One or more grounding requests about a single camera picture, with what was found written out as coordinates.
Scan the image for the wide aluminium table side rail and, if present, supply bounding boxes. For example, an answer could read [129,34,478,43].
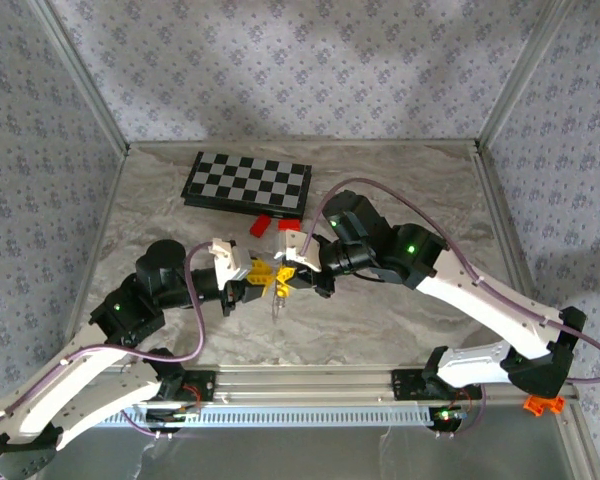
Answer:
[472,141,580,371]

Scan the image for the black and grey folding chessboard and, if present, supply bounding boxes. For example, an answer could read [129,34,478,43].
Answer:
[182,151,313,221]

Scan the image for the aluminium frame post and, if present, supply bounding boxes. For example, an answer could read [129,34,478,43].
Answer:
[29,0,131,154]
[477,0,579,149]

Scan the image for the long aluminium base rail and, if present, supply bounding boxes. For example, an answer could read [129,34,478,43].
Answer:
[42,363,580,407]

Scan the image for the grey metal sheet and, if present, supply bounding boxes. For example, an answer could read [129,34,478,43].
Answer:
[34,405,594,480]

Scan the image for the thin aluminium table edge rail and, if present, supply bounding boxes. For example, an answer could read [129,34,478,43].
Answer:
[127,139,481,149]
[59,147,131,361]

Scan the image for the purple cable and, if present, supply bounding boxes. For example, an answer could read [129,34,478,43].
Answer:
[301,177,600,441]
[0,242,214,441]

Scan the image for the white slotted cable duct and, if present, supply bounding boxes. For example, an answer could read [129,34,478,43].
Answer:
[104,404,444,429]

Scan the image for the small controller circuit board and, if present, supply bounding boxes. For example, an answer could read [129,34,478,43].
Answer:
[144,407,201,426]
[432,407,465,426]

